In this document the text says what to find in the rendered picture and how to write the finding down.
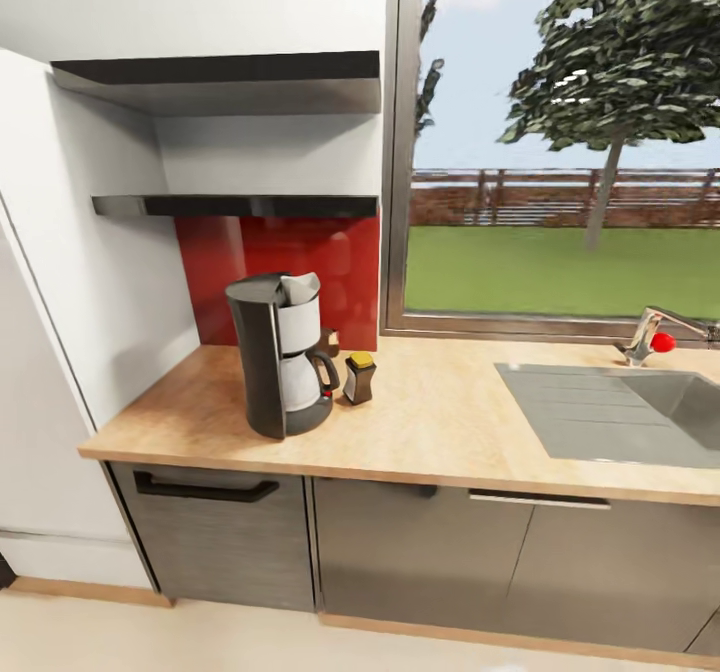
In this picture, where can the drop in sink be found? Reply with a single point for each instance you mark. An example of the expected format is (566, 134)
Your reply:
(623, 415)

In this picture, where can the paper coffee filter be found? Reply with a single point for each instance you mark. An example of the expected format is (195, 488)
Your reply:
(300, 290)

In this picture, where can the dishwasher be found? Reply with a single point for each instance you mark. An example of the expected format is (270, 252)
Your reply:
(222, 535)

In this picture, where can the bottle of coffee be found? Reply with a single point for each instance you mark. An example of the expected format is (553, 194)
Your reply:
(360, 371)

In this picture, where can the water glass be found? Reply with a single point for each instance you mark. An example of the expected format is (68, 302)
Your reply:
(329, 343)

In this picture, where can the coffee maker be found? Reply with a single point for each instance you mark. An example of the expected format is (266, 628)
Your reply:
(284, 385)

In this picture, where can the fixed window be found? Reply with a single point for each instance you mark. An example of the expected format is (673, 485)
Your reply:
(550, 169)

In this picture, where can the countertop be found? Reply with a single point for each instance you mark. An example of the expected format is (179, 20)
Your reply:
(440, 415)

